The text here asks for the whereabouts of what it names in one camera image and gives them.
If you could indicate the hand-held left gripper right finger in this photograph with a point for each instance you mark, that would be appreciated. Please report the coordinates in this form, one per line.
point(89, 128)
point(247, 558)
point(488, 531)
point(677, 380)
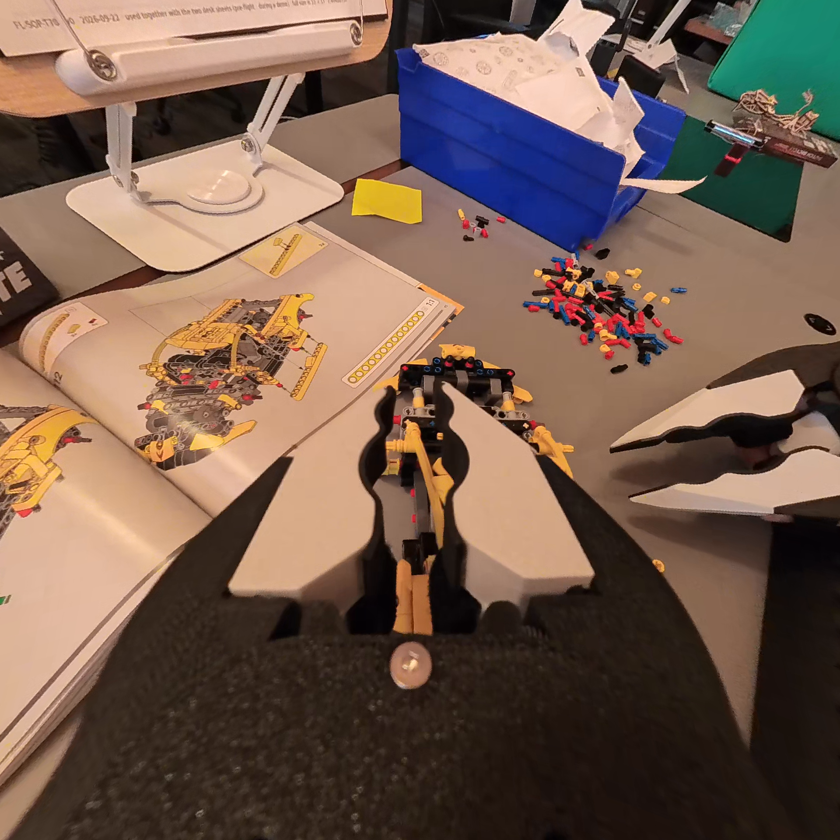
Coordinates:
point(525, 518)

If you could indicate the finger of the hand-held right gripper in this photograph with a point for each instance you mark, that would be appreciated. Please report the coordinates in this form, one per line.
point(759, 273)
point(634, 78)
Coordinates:
point(722, 397)
point(754, 492)

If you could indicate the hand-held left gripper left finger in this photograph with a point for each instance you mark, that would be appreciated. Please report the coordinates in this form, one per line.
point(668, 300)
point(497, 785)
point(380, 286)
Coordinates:
point(308, 525)

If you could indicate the yellow black brick car model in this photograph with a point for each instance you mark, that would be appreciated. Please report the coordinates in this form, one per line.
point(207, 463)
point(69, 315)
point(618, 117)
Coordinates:
point(413, 590)

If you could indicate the pile of mixed brick pins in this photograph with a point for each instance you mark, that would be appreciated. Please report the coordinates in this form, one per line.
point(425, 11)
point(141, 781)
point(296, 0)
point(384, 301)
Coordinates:
point(594, 305)

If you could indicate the instruction booklet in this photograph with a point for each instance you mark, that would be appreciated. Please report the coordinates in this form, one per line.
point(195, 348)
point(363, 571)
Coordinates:
point(98, 590)

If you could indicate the blue plastic bin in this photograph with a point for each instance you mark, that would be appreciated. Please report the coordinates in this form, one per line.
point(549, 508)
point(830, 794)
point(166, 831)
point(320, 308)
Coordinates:
point(492, 151)

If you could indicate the large printed paper bag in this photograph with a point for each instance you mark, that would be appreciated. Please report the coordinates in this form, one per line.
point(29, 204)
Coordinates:
point(525, 72)

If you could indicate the round black desk grommet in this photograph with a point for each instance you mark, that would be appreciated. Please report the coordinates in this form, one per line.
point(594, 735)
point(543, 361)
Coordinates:
point(820, 325)

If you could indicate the grey desk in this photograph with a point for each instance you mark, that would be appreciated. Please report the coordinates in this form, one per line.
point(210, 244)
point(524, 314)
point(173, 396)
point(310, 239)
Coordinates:
point(689, 262)

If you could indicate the black dimpled chair armrest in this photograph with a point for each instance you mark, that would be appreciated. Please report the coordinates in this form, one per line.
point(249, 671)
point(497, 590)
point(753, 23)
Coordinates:
point(800, 656)

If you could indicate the small green box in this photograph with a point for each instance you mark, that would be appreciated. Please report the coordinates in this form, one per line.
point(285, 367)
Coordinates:
point(722, 190)

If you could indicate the small brown brick model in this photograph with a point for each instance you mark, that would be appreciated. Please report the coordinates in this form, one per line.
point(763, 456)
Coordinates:
point(787, 148)

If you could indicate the cluster of small brick pins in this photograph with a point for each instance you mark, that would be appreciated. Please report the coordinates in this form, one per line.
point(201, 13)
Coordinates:
point(474, 225)

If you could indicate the white wooden book stand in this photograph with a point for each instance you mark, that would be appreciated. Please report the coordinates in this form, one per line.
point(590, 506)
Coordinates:
point(197, 223)

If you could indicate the yellow paper scrap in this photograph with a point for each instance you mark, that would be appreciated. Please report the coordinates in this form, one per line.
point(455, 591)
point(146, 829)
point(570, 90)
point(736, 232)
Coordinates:
point(387, 200)

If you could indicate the dark toy car set box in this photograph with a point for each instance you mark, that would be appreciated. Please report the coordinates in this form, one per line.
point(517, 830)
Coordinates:
point(19, 282)

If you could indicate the printed instruction sheet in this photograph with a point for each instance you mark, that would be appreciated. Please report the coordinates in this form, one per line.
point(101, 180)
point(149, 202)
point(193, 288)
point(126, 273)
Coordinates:
point(164, 16)

